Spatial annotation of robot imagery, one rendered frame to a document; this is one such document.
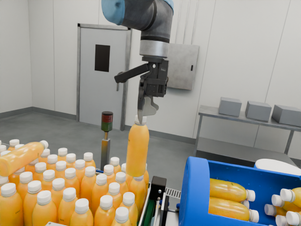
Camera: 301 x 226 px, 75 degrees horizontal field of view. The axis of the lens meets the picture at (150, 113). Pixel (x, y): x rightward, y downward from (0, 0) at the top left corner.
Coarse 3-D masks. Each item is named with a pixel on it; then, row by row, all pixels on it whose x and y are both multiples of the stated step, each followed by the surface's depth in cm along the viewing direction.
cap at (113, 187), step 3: (111, 183) 71; (114, 183) 71; (117, 183) 71; (111, 186) 69; (114, 186) 69; (117, 186) 70; (111, 189) 68; (114, 189) 68; (117, 189) 69; (114, 192) 69
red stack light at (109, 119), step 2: (102, 114) 107; (112, 114) 109; (102, 116) 107; (104, 116) 106; (106, 116) 106; (108, 116) 106; (110, 116) 107; (112, 116) 108; (102, 118) 107; (104, 118) 106; (106, 118) 106; (108, 118) 106; (110, 118) 107; (112, 118) 109; (102, 120) 107; (104, 120) 106; (106, 120) 106; (108, 120) 107; (110, 120) 107; (112, 120) 109
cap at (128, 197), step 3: (126, 192) 67; (129, 192) 67; (123, 195) 65; (126, 195) 65; (129, 195) 66; (132, 195) 66; (123, 198) 65; (126, 198) 64; (129, 198) 64; (132, 198) 64; (126, 201) 64; (129, 201) 64; (132, 201) 64
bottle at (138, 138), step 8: (136, 128) 65; (144, 128) 65; (136, 136) 64; (144, 136) 65; (128, 144) 67; (136, 144) 65; (144, 144) 66; (128, 152) 67; (136, 152) 66; (144, 152) 67; (128, 160) 68; (136, 160) 66; (144, 160) 68; (128, 168) 68; (136, 168) 67; (144, 168) 69; (136, 176) 68
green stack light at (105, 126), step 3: (102, 123) 108; (105, 123) 107; (108, 123) 107; (111, 123) 108; (102, 126) 108; (105, 126) 107; (108, 126) 108; (111, 126) 109; (102, 129) 108; (105, 129) 108; (108, 129) 108; (111, 129) 110
